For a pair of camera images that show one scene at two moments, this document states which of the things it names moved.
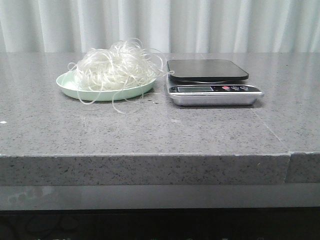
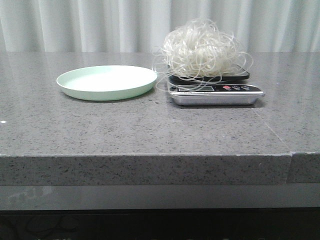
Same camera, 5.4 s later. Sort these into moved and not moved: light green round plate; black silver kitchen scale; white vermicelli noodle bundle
Moved: white vermicelli noodle bundle
Not moved: black silver kitchen scale; light green round plate
